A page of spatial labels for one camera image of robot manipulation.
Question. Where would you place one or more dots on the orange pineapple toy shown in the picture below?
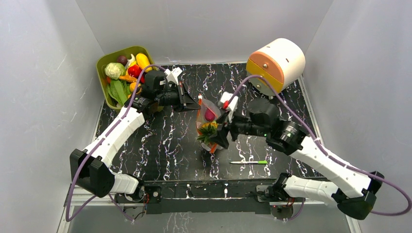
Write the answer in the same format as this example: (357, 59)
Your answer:
(206, 131)

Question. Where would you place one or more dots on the yellow squash toy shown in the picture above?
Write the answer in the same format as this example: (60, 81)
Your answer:
(142, 61)

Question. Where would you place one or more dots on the magenta round fruit toy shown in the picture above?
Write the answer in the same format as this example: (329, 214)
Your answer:
(209, 115)

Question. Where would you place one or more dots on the green white pen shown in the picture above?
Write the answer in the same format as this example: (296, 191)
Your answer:
(249, 162)

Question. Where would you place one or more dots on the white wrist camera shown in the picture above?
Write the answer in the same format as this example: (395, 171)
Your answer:
(228, 102)
(173, 75)

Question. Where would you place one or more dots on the white garlic toy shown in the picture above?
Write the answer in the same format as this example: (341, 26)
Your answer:
(131, 62)

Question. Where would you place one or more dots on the white green cauliflower toy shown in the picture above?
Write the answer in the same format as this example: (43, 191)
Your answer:
(115, 70)

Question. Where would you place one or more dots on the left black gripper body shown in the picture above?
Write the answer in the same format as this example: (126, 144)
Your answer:
(169, 98)

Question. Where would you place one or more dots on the orange carrot toy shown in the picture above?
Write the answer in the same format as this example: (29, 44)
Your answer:
(128, 78)

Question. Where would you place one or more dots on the white orange yellow drawer box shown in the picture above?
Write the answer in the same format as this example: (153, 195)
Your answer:
(278, 64)

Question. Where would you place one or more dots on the dark purple round fruit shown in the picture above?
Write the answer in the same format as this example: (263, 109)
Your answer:
(122, 60)

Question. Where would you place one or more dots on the clear zip bag orange zipper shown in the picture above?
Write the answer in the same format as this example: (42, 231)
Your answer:
(204, 103)

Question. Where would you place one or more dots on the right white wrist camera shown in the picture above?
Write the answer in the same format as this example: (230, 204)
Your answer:
(228, 102)

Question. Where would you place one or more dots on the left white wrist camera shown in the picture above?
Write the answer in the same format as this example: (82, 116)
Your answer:
(173, 75)

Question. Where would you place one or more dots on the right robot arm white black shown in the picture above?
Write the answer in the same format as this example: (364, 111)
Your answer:
(353, 193)

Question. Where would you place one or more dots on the yellow orange fruit toy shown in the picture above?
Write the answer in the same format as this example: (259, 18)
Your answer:
(134, 86)

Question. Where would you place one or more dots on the green leafy vegetable toy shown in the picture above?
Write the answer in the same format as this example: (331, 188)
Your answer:
(119, 91)

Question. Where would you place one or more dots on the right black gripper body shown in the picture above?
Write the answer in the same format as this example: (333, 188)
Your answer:
(230, 127)

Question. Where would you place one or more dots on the olive green plastic bin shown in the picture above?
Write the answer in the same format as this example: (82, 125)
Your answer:
(112, 57)

